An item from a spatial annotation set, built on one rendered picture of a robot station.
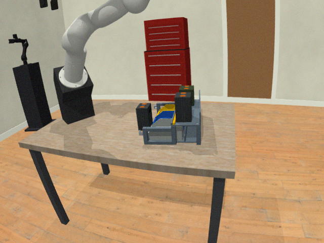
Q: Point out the blue bin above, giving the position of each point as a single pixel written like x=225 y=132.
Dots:
x=164 y=114

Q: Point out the yellow open bin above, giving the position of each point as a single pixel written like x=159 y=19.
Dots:
x=167 y=107

